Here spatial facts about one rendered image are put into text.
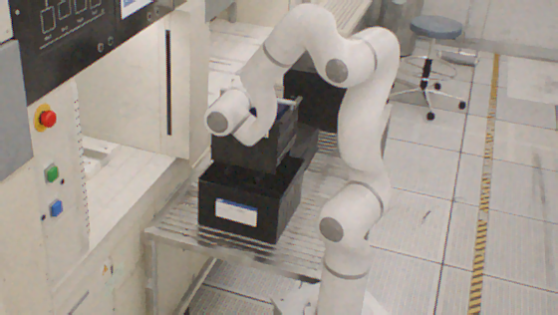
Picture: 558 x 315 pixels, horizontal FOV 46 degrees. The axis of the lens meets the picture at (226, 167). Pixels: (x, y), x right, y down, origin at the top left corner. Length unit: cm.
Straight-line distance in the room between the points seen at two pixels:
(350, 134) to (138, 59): 93
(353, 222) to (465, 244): 208
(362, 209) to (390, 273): 172
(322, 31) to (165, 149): 101
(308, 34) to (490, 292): 210
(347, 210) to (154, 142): 96
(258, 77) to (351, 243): 46
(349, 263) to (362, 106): 41
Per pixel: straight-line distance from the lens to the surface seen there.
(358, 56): 139
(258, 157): 197
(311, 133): 253
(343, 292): 174
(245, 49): 325
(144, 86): 224
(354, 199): 157
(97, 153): 230
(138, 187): 214
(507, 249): 364
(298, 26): 150
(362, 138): 151
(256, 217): 204
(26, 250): 161
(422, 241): 352
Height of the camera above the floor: 204
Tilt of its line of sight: 31 degrees down
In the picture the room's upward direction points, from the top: 2 degrees clockwise
